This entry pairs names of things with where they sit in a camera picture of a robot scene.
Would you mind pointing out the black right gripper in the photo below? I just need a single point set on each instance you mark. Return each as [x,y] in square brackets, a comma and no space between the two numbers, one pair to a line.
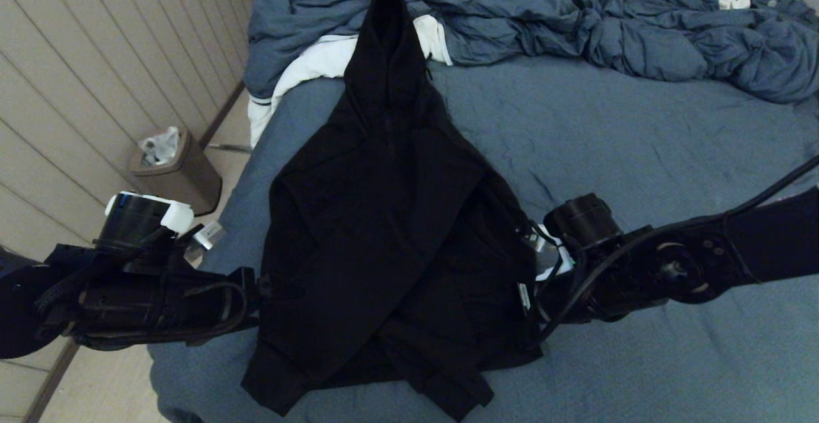
[595,285]

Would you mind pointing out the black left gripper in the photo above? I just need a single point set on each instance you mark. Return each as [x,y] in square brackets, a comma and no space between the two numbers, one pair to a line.
[160,308]

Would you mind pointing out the black hooded sweatshirt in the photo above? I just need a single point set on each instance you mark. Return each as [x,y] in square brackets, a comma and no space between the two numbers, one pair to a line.
[397,231]

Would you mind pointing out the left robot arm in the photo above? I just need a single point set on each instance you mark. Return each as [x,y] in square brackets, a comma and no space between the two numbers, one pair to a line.
[19,308]

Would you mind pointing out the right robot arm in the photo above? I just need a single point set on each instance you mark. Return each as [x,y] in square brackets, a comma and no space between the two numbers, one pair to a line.
[768,244]

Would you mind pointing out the brown trash bin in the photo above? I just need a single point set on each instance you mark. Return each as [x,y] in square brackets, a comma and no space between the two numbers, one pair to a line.
[185,183]

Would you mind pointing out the white plastic bin bag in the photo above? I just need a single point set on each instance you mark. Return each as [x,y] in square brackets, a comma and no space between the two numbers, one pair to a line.
[160,146]

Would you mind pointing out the blue bed sheet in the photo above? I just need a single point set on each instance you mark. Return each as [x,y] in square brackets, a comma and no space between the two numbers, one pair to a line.
[640,141]

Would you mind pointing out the crumpled blue duvet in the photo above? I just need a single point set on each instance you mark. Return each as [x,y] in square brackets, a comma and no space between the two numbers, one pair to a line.
[544,16]

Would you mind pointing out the white garment with dark stripe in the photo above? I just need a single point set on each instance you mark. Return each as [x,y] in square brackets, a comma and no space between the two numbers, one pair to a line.
[307,64]

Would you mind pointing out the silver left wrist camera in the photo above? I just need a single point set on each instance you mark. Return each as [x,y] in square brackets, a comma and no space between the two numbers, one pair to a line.
[208,236]

